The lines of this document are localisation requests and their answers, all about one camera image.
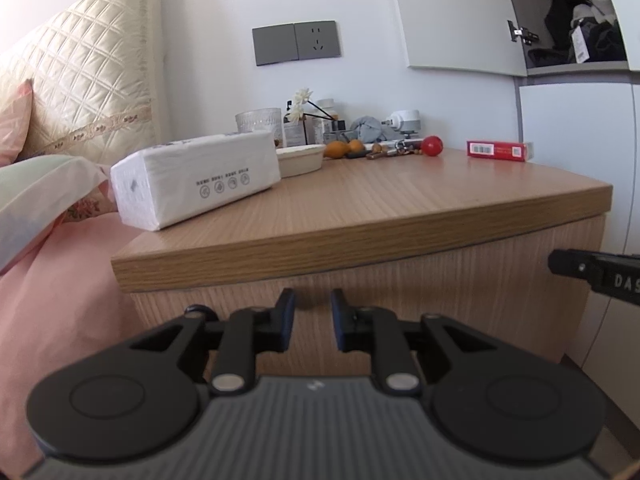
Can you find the pink striped pillow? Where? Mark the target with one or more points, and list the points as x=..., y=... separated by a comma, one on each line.
x=15, y=125

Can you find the white tissue pack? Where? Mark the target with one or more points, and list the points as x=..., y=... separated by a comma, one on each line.
x=200, y=180

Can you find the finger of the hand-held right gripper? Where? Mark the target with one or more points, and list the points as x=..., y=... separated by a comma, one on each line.
x=570, y=264

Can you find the grey crumpled cloth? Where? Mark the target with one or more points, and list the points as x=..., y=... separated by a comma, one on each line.
x=372, y=129

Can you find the cream quilted headboard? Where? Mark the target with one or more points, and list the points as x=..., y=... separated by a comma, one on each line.
x=90, y=70

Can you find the red ball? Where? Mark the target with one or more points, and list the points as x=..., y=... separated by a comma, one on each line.
x=432, y=146

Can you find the dark bottle with white label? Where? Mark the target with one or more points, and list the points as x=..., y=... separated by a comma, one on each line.
x=293, y=132

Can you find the dark clothes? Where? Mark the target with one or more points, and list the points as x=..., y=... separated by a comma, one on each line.
x=560, y=0

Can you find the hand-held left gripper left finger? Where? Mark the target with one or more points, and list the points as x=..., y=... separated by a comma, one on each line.
x=287, y=320

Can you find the white plug adapter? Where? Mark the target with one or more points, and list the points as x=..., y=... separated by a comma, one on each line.
x=406, y=122

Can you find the key bunch with wooden beads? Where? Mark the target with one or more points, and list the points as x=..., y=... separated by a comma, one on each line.
x=392, y=150

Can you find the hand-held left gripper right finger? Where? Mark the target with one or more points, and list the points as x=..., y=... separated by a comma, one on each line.
x=337, y=320

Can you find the large orange kumquat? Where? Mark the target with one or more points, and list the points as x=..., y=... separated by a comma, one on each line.
x=336, y=150

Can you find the white clothing tag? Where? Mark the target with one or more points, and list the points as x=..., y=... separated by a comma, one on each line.
x=579, y=45

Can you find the white wardrobe door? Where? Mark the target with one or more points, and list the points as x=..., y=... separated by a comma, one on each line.
x=450, y=15

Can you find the white wardrobe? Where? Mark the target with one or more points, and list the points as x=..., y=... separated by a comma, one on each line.
x=575, y=130

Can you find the metal door hinge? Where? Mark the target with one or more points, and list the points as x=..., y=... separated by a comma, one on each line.
x=522, y=34

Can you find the wooden nightstand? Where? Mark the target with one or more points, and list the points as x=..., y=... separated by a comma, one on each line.
x=375, y=200

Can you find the grey wall switch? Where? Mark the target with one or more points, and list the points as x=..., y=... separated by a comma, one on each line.
x=274, y=44

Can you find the pink bed sheet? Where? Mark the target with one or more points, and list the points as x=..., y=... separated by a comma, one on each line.
x=60, y=320

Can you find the cream shallow bowl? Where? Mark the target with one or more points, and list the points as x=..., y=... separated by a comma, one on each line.
x=300, y=160

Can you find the ribbed glass cup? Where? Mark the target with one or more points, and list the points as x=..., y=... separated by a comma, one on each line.
x=257, y=122

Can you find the wooden nightstand drawer with lock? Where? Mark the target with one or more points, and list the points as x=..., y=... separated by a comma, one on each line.
x=475, y=285

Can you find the pastel green striped pillow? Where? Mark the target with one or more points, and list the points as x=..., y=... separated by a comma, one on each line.
x=40, y=195

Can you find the small orange kumquat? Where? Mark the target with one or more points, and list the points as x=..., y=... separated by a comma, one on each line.
x=357, y=145

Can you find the red cardboard box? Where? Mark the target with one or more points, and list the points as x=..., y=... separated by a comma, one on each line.
x=497, y=151

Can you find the white artificial flower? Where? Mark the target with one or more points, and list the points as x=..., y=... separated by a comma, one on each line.
x=301, y=102

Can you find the grey wall socket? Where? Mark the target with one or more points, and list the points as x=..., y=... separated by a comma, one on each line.
x=317, y=40

